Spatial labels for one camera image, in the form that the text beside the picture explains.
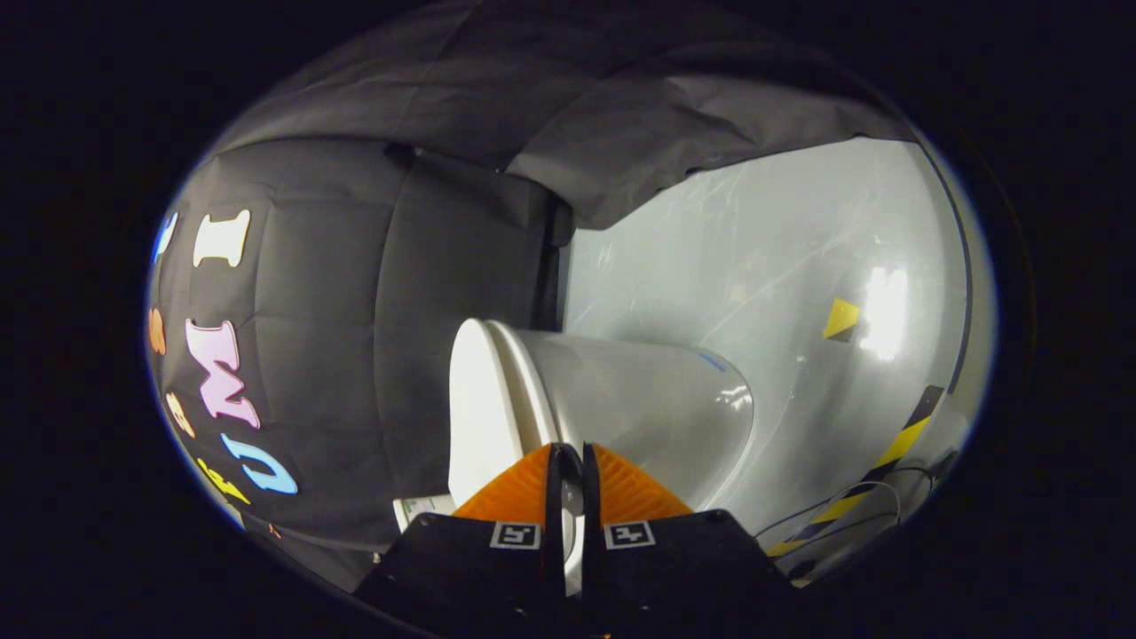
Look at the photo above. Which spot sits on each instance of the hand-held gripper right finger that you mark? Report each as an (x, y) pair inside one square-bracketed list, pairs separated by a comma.
[(590, 497)]

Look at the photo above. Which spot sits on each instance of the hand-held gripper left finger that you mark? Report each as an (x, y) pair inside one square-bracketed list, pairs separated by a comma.
[(555, 497)]

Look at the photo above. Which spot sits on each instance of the white toilet lid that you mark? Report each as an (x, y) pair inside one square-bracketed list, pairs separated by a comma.
[(475, 399)]

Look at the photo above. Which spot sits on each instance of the white toilet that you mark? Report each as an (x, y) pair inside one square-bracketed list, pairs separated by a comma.
[(657, 399)]

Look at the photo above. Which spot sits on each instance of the long yellow black tape strip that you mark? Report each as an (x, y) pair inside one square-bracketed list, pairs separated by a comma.
[(896, 444)]

